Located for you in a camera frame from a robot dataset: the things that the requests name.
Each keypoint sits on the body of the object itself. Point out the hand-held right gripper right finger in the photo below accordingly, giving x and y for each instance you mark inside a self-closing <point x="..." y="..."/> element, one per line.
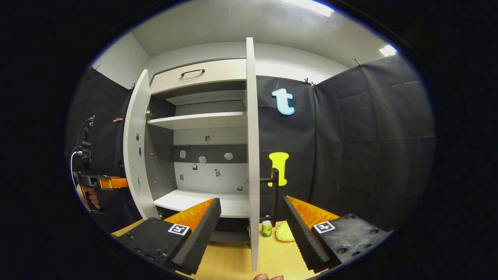
<point x="301" y="237"/>

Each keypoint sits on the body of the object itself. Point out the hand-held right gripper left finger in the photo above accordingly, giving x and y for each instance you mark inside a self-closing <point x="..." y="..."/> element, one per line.
<point x="202" y="233"/>

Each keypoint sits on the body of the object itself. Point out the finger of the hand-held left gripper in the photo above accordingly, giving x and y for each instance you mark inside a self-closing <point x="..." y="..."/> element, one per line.
<point x="114" y="182"/>

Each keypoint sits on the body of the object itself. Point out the grey double-door shoe cabinet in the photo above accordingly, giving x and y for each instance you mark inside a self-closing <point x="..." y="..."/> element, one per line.
<point x="210" y="177"/>

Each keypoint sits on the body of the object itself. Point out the cabinet door white cat sticker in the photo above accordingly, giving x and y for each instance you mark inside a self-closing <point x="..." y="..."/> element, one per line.
<point x="136" y="128"/>

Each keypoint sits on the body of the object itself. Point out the cabinet door black cat sticker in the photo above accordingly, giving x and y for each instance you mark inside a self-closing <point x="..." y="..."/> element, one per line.
<point x="253" y="116"/>

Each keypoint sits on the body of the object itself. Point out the white cabinet shelf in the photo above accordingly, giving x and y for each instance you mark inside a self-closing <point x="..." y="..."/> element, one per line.
<point x="183" y="200"/>
<point x="194" y="120"/>

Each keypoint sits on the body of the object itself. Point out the yellow bumpy soft toy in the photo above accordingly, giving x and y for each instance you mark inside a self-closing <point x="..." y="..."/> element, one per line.
<point x="284" y="232"/>

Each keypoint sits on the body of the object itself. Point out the green drink can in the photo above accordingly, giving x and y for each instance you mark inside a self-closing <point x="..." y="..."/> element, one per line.
<point x="267" y="228"/>

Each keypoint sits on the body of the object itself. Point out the black backdrop cloth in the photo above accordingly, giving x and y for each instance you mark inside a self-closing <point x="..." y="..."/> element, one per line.
<point x="369" y="147"/>

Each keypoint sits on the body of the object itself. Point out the small ceiling light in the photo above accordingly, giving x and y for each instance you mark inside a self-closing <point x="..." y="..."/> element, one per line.
<point x="388" y="50"/>

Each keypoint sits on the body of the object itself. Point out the long ceiling light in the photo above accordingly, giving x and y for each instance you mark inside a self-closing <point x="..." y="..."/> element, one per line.
<point x="311" y="6"/>

